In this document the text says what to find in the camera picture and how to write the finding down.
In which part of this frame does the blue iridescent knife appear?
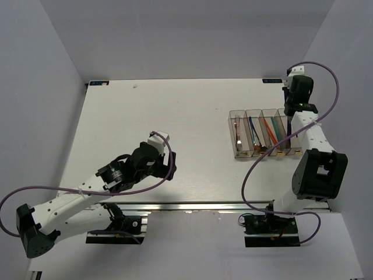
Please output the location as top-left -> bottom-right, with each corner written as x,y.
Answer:
287,116 -> 292,137

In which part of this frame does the teal chopstick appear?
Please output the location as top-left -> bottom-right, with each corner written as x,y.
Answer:
271,117 -> 283,142

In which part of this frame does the orange chopstick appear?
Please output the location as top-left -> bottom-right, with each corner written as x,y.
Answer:
264,117 -> 278,145

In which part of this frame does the rainbow spoon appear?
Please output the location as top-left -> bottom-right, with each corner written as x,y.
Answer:
248,116 -> 260,146

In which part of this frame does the black spoon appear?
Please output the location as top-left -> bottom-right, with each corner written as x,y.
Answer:
255,141 -> 267,154

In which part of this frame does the pink handled fork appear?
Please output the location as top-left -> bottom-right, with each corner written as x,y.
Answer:
234,118 -> 242,145

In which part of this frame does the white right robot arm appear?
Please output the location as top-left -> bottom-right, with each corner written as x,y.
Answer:
263,75 -> 348,233

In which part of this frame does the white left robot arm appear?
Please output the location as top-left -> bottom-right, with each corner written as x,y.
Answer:
16,142 -> 177,259

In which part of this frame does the clear plastic bin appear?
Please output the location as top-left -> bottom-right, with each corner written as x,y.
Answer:
228,110 -> 254,159
262,108 -> 286,148
276,108 -> 302,156
246,109 -> 272,156

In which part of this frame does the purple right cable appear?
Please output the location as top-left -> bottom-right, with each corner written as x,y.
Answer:
241,61 -> 340,244

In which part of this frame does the purple cable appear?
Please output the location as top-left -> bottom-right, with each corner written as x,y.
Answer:
241,61 -> 340,244
0,131 -> 175,237

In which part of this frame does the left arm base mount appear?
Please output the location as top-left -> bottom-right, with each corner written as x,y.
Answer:
86,203 -> 147,245

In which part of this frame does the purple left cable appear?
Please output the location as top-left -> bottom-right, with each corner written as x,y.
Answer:
0,131 -> 175,237

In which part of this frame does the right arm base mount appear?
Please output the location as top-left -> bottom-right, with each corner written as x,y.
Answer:
238,213 -> 300,248

